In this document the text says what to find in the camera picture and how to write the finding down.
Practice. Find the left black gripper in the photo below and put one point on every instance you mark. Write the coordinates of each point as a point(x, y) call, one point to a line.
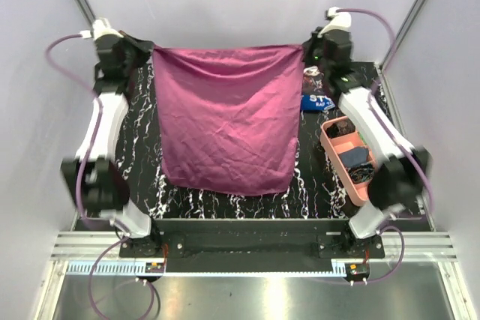
point(145, 46)

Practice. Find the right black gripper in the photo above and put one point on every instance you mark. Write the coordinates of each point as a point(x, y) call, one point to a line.
point(309, 45)

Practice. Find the magenta cloth napkin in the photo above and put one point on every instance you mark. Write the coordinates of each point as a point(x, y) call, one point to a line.
point(229, 118)

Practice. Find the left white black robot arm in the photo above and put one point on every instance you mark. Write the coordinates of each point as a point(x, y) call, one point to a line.
point(99, 191)

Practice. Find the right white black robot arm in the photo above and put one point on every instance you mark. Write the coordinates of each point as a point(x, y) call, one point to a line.
point(400, 175)

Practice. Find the blue printed cloth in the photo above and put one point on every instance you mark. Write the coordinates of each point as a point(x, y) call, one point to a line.
point(313, 95)

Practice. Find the dark brown object in tray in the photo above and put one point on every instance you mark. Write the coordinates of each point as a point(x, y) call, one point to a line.
point(340, 128)

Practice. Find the pink compartment tray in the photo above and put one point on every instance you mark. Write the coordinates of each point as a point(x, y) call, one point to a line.
point(333, 147)

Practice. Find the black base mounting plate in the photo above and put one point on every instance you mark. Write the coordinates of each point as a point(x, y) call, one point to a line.
point(254, 246)

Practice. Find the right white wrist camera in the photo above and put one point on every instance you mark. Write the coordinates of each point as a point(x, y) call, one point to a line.
point(337, 20)

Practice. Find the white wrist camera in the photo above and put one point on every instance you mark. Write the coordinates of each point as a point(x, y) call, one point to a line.
point(337, 20)
point(100, 27)

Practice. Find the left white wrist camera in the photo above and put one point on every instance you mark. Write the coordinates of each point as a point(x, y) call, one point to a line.
point(100, 27)

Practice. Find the right aluminium frame post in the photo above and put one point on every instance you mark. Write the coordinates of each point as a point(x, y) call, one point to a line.
point(408, 22)

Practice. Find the front aluminium rail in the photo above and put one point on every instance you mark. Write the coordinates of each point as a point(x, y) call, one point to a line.
point(415, 246)

